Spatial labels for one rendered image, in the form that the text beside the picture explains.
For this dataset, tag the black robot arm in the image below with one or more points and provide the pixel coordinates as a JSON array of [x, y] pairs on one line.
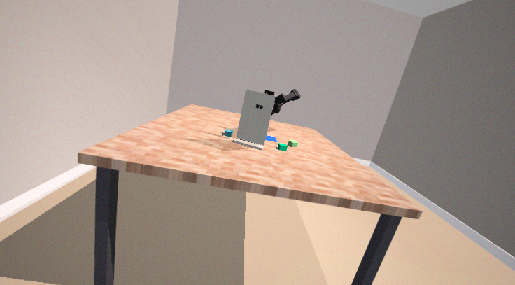
[[282, 99]]

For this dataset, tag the light grey flat panel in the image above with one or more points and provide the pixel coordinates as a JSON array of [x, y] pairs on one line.
[[254, 121]]

